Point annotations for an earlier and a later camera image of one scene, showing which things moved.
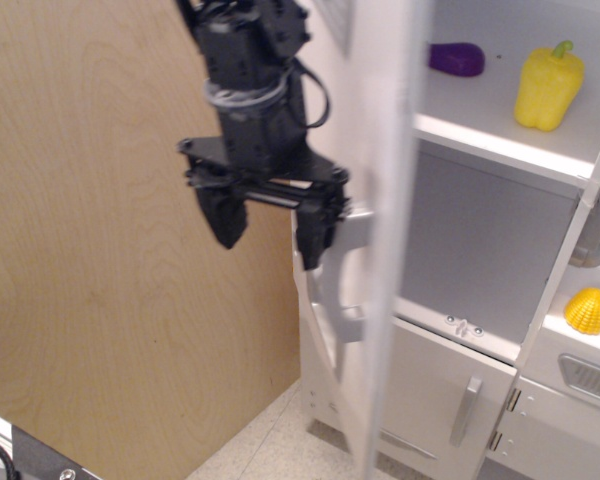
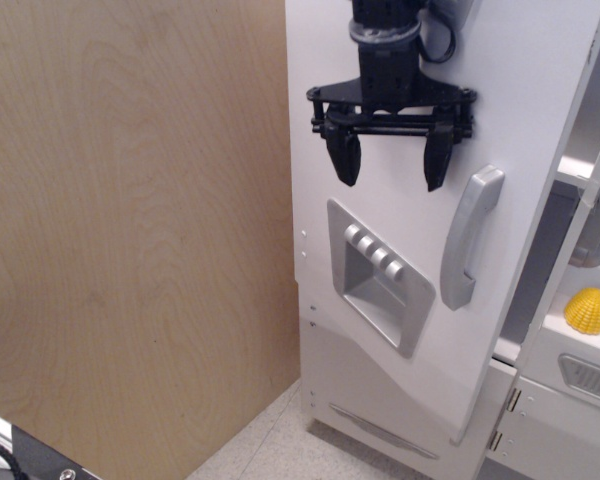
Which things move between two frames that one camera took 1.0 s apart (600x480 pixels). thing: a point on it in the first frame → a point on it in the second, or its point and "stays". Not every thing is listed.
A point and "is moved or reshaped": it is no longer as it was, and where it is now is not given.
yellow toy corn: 587,311 stays
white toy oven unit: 562,421 stays
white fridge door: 374,62 is moved or reshaped
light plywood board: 114,328 stays
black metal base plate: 32,460 stays
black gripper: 267,152 → 392,96
